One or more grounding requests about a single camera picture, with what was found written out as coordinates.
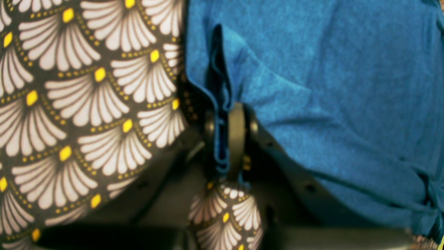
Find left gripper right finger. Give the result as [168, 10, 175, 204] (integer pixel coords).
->
[227, 102, 258, 182]

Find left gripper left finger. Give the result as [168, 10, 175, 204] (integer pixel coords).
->
[203, 109, 217, 174]

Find blue long-sleeve T-shirt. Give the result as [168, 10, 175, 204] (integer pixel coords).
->
[185, 0, 443, 244]

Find fan-patterned tablecloth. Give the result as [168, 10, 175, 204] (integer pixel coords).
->
[0, 0, 264, 250]

